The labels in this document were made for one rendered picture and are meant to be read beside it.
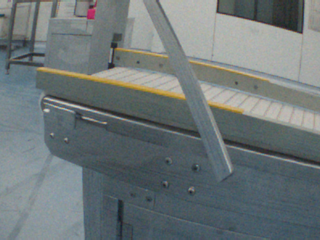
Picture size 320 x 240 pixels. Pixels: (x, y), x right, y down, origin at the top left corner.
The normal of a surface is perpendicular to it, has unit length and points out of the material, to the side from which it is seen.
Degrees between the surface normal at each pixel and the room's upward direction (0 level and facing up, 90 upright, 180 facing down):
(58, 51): 90
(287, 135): 90
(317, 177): 90
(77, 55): 90
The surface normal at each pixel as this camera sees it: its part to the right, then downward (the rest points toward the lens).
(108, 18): -0.40, 0.24
